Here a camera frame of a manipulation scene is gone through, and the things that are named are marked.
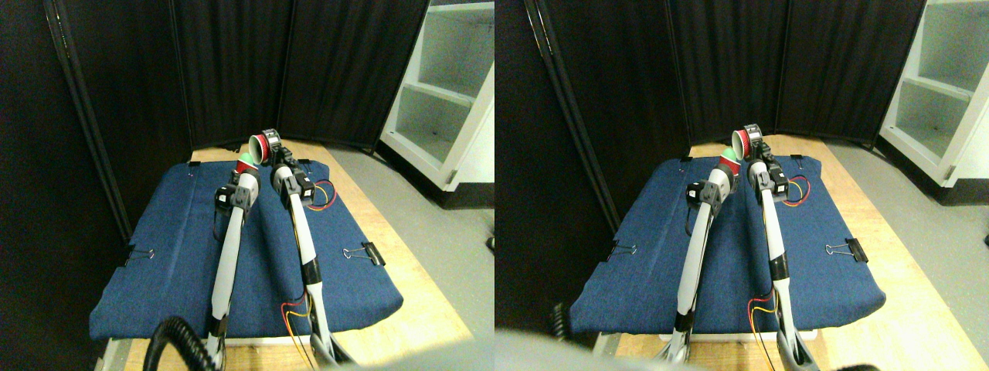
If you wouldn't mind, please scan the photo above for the dark blue cloth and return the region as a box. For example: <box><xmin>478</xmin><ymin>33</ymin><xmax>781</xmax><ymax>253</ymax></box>
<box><xmin>570</xmin><ymin>157</ymin><xmax>886</xmax><ymax>335</ymax></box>
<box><xmin>90</xmin><ymin>160</ymin><xmax>403</xmax><ymax>342</ymax></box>

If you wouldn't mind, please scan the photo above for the white shelf unit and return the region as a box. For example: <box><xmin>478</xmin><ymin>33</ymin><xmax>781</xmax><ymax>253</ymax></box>
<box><xmin>879</xmin><ymin>0</ymin><xmax>989</xmax><ymax>189</ymax></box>
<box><xmin>379</xmin><ymin>4</ymin><xmax>495</xmax><ymax>194</ymax></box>

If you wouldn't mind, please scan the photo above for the black curtain stand pole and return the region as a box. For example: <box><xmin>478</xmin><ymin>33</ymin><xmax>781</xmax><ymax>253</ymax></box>
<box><xmin>44</xmin><ymin>0</ymin><xmax>133</xmax><ymax>245</ymax></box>
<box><xmin>525</xmin><ymin>0</ymin><xmax>620</xmax><ymax>234</ymax></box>

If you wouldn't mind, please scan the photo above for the orange wire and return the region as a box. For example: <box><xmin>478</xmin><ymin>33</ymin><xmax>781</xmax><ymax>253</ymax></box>
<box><xmin>783</xmin><ymin>175</ymin><xmax>811</xmax><ymax>209</ymax></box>
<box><xmin>307</xmin><ymin>179</ymin><xmax>339</xmax><ymax>213</ymax></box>

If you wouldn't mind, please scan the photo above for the red wire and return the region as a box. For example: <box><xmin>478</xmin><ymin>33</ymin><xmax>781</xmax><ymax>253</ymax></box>
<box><xmin>279</xmin><ymin>295</ymin><xmax>317</xmax><ymax>371</ymax></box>
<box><xmin>746</xmin><ymin>291</ymin><xmax>782</xmax><ymax>371</ymax></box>

